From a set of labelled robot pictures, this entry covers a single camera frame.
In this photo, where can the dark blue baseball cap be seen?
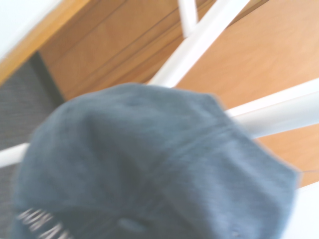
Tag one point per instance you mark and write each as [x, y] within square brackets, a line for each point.
[149, 161]

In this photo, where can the white coat rack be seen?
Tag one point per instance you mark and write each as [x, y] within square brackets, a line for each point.
[199, 37]

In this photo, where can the wooden door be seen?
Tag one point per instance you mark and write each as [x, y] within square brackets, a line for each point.
[261, 49]

